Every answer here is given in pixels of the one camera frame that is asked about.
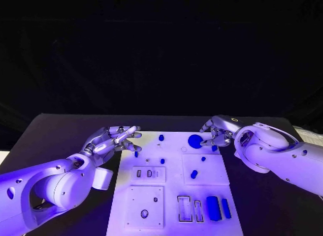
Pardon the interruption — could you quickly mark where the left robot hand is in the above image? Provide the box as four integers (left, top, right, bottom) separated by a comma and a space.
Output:
81, 125, 143, 166

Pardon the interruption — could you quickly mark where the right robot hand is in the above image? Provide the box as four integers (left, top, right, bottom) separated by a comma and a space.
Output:
198, 114, 250, 148

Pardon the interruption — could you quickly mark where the white task board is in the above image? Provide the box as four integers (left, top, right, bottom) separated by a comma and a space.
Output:
105, 130, 244, 236

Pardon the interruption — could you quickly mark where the blue gear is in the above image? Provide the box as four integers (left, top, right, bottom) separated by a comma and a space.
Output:
188, 134, 203, 148

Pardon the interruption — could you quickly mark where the thin blue cylinder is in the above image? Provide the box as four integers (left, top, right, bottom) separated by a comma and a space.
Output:
221, 198, 232, 219

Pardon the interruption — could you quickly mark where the large blue cylinder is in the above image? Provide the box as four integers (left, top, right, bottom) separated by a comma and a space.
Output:
206, 196, 224, 221

